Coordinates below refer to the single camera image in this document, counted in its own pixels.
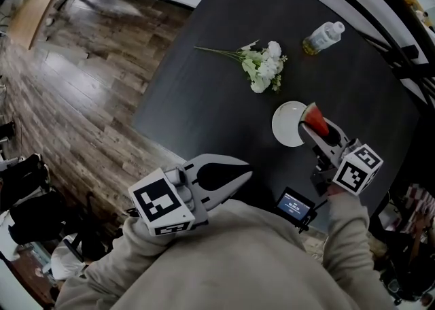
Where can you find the white round plate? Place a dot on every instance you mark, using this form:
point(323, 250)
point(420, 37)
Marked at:
point(285, 125)

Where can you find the grey wooden table top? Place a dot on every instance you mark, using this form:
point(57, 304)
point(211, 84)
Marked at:
point(210, 104)

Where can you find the small black display monitor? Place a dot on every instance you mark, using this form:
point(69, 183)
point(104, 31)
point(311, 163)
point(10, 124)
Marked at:
point(294, 206)

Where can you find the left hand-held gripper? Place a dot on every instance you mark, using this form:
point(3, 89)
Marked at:
point(156, 203)

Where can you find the red watermelon slice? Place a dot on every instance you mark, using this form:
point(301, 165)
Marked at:
point(314, 120)

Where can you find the person's left forearm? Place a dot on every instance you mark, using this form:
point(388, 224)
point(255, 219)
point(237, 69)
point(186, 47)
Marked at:
point(136, 244)

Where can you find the pink checkered cloth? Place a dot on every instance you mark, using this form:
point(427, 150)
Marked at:
point(418, 200)

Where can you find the white flower bouquet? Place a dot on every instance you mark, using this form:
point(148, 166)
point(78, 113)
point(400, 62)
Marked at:
point(265, 67)

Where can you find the white bag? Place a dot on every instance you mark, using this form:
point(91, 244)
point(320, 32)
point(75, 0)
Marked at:
point(68, 261)

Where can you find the black bag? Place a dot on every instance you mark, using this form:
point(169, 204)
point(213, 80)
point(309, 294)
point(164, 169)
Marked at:
point(30, 220)

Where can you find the person's beige sweatshirt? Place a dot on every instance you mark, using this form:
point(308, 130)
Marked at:
point(221, 268)

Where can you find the person's right forearm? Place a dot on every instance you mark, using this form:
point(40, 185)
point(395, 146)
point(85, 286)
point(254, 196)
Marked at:
point(346, 234)

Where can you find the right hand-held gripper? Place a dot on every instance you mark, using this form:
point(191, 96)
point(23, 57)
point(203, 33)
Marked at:
point(357, 172)

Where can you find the clear bottle with yellow liquid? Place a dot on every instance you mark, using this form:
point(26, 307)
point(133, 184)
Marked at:
point(323, 38)

